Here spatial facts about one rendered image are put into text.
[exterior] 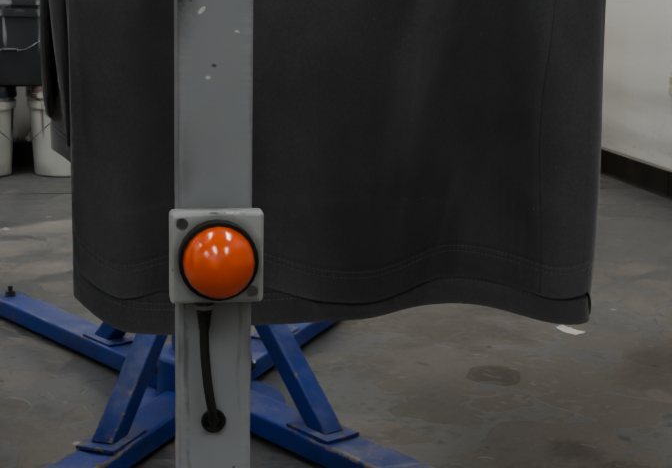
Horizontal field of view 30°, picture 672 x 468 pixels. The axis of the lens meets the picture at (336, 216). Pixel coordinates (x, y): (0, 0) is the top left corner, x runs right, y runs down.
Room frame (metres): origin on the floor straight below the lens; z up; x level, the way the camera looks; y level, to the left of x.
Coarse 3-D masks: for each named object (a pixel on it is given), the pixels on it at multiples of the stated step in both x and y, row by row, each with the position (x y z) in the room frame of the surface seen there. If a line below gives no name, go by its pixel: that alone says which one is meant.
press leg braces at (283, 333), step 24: (96, 336) 2.56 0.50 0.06; (120, 336) 2.55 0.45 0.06; (144, 336) 2.08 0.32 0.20; (264, 336) 2.13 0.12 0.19; (288, 336) 2.12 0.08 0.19; (144, 360) 2.04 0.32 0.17; (288, 360) 2.08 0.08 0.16; (120, 384) 2.01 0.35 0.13; (144, 384) 2.03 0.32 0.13; (288, 384) 2.07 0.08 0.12; (312, 384) 2.06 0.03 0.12; (120, 408) 1.97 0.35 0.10; (312, 408) 2.02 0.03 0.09; (96, 432) 1.95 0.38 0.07; (120, 432) 1.95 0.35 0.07; (144, 432) 2.00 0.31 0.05; (312, 432) 2.00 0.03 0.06; (336, 432) 2.01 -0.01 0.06
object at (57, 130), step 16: (48, 0) 0.96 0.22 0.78; (48, 16) 0.96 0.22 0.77; (48, 32) 0.96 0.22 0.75; (48, 48) 0.96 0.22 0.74; (48, 64) 0.96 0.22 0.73; (48, 80) 0.97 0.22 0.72; (48, 96) 0.98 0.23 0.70; (48, 112) 1.00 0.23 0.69; (64, 128) 1.00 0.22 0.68; (64, 144) 1.01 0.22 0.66
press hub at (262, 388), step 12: (168, 348) 2.31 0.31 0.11; (168, 360) 2.24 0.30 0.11; (252, 360) 2.31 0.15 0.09; (156, 372) 2.27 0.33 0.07; (168, 372) 2.23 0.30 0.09; (168, 384) 2.23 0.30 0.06; (252, 384) 2.40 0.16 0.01; (264, 384) 2.40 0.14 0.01; (144, 396) 2.31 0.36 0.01; (156, 396) 2.31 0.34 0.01; (276, 396) 2.33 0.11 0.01
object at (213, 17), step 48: (192, 0) 0.66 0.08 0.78; (240, 0) 0.67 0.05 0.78; (192, 48) 0.66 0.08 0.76; (240, 48) 0.67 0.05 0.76; (192, 96) 0.66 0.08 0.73; (240, 96) 0.67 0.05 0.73; (192, 144) 0.66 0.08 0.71; (240, 144) 0.67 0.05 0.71; (192, 192) 0.66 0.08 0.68; (240, 192) 0.67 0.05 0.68; (192, 336) 0.66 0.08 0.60; (240, 336) 0.67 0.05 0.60; (192, 384) 0.66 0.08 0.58; (240, 384) 0.67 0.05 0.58; (192, 432) 0.66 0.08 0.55; (240, 432) 0.67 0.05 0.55
